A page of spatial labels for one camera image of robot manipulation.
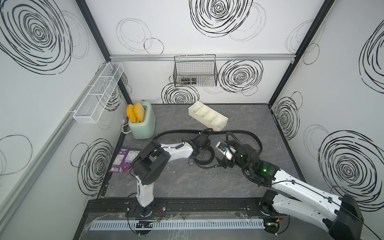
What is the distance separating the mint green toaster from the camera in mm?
916

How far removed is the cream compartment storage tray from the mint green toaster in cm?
30

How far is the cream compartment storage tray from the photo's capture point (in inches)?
40.9
